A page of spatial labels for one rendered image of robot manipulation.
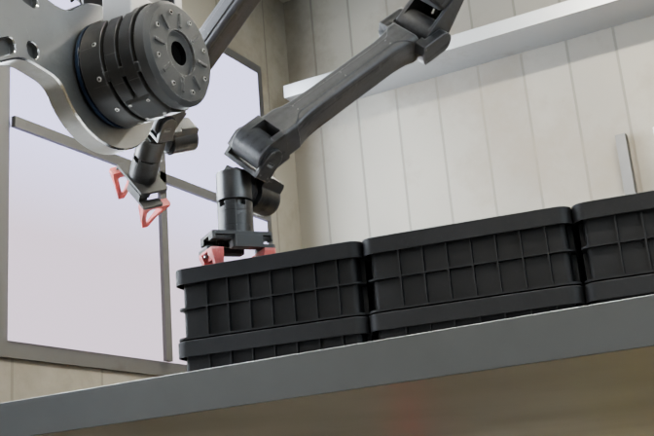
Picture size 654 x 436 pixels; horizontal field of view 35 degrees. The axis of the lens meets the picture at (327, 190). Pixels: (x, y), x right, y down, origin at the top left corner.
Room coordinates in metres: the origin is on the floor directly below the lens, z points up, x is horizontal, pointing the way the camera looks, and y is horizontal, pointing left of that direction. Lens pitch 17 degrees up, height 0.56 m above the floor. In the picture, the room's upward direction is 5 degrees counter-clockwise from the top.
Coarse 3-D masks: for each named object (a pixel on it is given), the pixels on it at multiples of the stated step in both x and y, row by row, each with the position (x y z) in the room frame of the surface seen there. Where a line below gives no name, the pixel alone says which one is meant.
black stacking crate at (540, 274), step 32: (384, 256) 1.45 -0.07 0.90; (416, 256) 1.43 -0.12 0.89; (448, 256) 1.42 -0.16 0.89; (480, 256) 1.41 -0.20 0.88; (512, 256) 1.39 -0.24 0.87; (544, 256) 1.38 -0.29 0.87; (576, 256) 1.39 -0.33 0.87; (384, 288) 1.45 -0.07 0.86; (416, 288) 1.44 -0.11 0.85; (448, 288) 1.42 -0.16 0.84; (480, 288) 1.41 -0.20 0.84; (512, 288) 1.40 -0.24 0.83; (544, 288) 1.38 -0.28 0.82
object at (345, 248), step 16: (272, 256) 1.49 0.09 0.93; (288, 256) 1.48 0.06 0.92; (304, 256) 1.47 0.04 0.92; (320, 256) 1.47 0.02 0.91; (336, 256) 1.46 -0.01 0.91; (352, 256) 1.45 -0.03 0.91; (176, 272) 1.54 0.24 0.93; (192, 272) 1.53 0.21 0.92; (208, 272) 1.52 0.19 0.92; (224, 272) 1.51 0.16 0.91; (240, 272) 1.51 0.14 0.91
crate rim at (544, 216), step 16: (544, 208) 1.37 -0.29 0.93; (560, 208) 1.36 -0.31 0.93; (464, 224) 1.40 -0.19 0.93; (480, 224) 1.39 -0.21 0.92; (496, 224) 1.39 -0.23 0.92; (512, 224) 1.38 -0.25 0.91; (528, 224) 1.37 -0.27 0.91; (544, 224) 1.37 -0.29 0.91; (368, 240) 1.44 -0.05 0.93; (384, 240) 1.44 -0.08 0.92; (400, 240) 1.43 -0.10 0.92; (416, 240) 1.42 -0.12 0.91; (432, 240) 1.42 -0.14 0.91; (448, 240) 1.41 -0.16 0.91; (368, 256) 1.48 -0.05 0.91
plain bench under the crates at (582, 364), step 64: (512, 320) 0.86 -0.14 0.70; (576, 320) 0.83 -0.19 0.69; (640, 320) 0.81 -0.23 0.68; (128, 384) 1.05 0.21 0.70; (192, 384) 1.01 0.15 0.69; (256, 384) 0.98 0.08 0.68; (320, 384) 0.94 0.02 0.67; (384, 384) 0.92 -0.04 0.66; (448, 384) 0.95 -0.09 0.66; (512, 384) 1.00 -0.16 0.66; (576, 384) 1.05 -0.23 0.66; (640, 384) 1.11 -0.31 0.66
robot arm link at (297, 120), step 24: (384, 24) 1.65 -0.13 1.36; (384, 48) 1.61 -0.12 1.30; (408, 48) 1.63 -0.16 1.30; (432, 48) 1.64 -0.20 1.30; (336, 72) 1.60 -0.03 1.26; (360, 72) 1.60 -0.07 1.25; (384, 72) 1.64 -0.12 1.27; (312, 96) 1.58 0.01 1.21; (336, 96) 1.59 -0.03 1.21; (360, 96) 1.64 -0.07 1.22; (264, 120) 1.56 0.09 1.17; (288, 120) 1.56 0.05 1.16; (312, 120) 1.58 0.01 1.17; (240, 144) 1.55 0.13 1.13; (264, 144) 1.54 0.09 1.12; (288, 144) 1.57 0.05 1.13
